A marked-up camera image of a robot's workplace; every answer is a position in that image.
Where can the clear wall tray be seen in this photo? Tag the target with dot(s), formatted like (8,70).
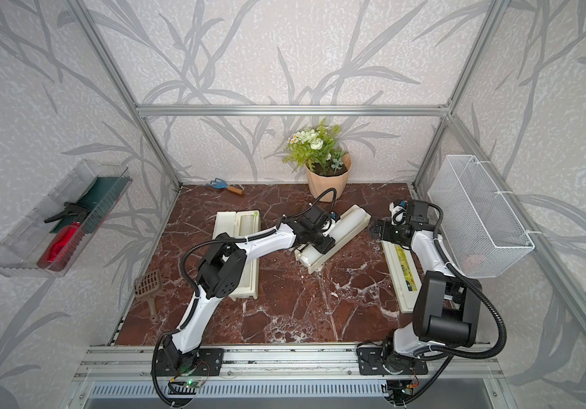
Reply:
(52,236)

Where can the cream dispenser lid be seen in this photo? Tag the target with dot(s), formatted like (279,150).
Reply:
(404,276)
(226,222)

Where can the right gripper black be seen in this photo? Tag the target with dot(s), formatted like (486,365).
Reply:
(386,234)

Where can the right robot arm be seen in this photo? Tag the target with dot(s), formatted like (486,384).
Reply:
(446,313)

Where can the green cloth in tray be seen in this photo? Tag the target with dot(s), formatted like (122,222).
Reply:
(101,195)

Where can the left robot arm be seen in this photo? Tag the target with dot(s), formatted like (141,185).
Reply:
(214,269)

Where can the blue garden trowel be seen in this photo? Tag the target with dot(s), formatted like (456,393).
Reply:
(220,184)

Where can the white plastic wrap roll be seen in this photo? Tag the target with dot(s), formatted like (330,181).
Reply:
(352,222)

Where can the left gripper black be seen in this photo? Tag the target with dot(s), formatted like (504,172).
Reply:
(329,244)

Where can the red spray bottle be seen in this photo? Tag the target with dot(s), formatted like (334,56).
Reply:
(62,248)

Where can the white wire basket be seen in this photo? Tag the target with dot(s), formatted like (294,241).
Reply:
(484,234)

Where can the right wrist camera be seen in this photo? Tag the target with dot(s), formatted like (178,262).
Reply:
(398,211)

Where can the potted green plant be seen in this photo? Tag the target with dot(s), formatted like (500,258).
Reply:
(318,151)

